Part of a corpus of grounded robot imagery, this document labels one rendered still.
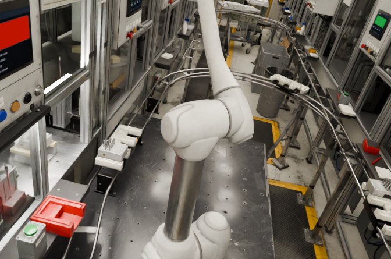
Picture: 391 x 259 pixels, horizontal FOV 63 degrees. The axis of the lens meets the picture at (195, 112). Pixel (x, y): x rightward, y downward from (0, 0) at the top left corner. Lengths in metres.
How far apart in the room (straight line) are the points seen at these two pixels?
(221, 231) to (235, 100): 0.58
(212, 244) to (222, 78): 0.68
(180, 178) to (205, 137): 0.19
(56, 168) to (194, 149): 0.84
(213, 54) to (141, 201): 0.97
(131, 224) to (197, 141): 0.84
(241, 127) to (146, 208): 0.89
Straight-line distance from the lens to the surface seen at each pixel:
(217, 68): 1.12
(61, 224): 1.32
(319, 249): 2.89
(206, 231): 1.38
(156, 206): 1.78
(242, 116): 1.04
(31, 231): 1.22
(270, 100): 4.30
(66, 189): 1.53
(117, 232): 1.65
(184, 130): 0.92
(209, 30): 1.12
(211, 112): 0.96
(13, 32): 0.99
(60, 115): 1.84
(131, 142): 1.86
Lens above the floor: 1.96
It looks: 29 degrees down
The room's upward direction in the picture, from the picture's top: 12 degrees clockwise
